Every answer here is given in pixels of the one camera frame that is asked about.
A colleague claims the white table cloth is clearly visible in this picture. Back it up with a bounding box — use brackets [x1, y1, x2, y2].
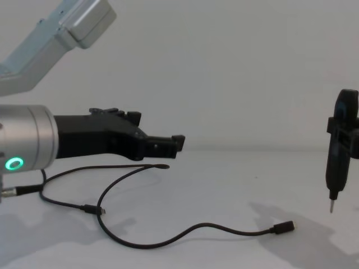
[0, 149, 359, 269]

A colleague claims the black electric screwdriver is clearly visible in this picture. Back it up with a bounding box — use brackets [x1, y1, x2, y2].
[326, 89, 359, 215]

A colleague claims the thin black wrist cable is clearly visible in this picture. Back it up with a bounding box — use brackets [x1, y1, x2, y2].
[15, 169, 47, 196]

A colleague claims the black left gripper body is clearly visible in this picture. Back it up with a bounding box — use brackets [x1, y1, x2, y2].
[53, 107, 147, 162]

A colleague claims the black cable with two plugs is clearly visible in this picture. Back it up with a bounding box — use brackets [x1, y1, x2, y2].
[39, 163, 296, 249]

